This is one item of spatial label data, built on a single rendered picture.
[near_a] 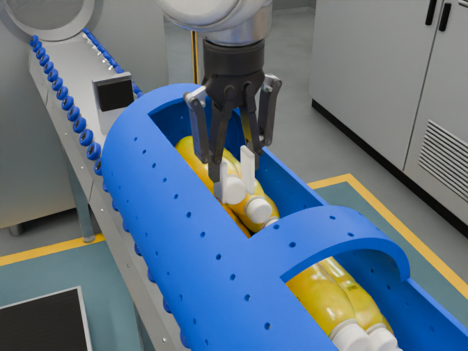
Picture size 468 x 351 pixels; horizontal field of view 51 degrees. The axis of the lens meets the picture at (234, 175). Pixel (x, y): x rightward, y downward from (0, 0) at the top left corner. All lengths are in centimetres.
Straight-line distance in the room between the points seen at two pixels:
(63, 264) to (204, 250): 183
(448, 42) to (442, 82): 18
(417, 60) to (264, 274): 216
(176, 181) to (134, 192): 10
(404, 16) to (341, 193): 95
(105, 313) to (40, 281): 37
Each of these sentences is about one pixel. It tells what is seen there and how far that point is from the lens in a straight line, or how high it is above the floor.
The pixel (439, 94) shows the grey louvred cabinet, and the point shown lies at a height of 61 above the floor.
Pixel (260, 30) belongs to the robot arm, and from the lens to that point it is 57.
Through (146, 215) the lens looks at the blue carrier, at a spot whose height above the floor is 115.
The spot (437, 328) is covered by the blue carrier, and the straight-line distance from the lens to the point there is 68.
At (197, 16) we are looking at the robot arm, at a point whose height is 148.
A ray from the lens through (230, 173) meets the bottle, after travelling 73.
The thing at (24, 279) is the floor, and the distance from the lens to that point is 237.
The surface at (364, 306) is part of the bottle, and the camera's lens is 62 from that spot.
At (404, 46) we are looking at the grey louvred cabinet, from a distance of 265.
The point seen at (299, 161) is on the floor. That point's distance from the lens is 296.
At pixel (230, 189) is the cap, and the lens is 71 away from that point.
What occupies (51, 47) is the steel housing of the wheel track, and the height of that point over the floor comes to 93.
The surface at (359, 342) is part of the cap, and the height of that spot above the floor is 114.
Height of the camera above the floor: 158
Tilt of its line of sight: 34 degrees down
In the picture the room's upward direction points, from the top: straight up
